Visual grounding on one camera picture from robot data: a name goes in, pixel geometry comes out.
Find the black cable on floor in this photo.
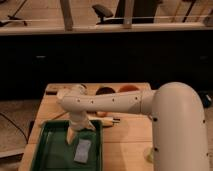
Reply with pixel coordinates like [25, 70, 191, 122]
[0, 112, 29, 144]

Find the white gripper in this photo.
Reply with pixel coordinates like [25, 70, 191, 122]
[66, 112, 96, 144]

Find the black chair base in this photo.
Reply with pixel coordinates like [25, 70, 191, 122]
[0, 0, 28, 27]

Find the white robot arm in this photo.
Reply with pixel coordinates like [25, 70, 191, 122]
[57, 82, 210, 171]

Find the grey blue sponge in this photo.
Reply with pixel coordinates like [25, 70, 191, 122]
[74, 139, 91, 163]

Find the orange bowl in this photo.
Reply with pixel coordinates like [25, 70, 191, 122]
[118, 85, 139, 92]

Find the wooden handled utensil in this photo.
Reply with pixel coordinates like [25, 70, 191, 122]
[88, 112, 120, 127]

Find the black office chair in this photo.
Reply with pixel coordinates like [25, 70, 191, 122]
[92, 4, 123, 25]

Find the green plastic tray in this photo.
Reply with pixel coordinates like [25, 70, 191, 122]
[30, 120, 102, 171]

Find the dark brown bowl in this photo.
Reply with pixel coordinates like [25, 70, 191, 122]
[96, 87, 115, 95]

